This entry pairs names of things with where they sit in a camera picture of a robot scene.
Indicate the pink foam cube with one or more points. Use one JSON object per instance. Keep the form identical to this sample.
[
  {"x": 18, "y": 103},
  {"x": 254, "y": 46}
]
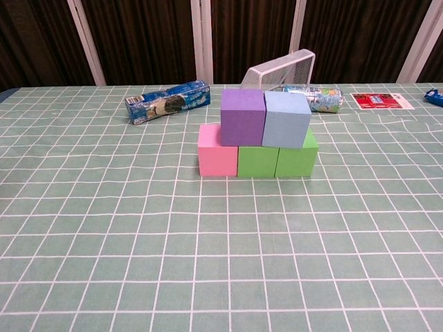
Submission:
[{"x": 212, "y": 159}]

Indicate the green foam cube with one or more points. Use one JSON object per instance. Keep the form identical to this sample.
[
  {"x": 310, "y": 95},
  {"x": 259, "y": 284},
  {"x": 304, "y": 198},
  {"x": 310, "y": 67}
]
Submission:
[
  {"x": 257, "y": 160},
  {"x": 297, "y": 160}
]

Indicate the purple foam cube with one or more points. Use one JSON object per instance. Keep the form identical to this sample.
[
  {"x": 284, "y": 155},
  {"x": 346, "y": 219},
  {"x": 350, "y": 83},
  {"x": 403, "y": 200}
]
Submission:
[{"x": 242, "y": 119}]

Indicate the light blue foam cube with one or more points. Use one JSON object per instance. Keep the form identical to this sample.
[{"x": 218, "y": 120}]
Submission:
[{"x": 284, "y": 124}]

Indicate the long blue cookie package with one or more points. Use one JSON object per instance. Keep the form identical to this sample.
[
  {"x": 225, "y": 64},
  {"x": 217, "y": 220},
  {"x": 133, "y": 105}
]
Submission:
[{"x": 166, "y": 102}]

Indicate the green checked tablecloth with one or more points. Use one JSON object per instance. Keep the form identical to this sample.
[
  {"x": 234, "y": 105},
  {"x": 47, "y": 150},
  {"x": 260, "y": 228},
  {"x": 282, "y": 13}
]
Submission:
[{"x": 221, "y": 259}]

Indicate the dark brown curtain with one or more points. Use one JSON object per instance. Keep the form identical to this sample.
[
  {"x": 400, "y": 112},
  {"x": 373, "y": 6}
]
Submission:
[{"x": 145, "y": 41}]

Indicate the red white printed card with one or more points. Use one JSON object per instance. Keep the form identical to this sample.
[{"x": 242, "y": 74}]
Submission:
[{"x": 377, "y": 101}]

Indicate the small dark blue cookie packet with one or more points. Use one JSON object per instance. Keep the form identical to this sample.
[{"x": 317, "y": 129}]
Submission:
[{"x": 436, "y": 97}]

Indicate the dark blue table pad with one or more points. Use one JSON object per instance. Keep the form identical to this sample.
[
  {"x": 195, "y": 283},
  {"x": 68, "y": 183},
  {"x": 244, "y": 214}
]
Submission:
[{"x": 6, "y": 93}]

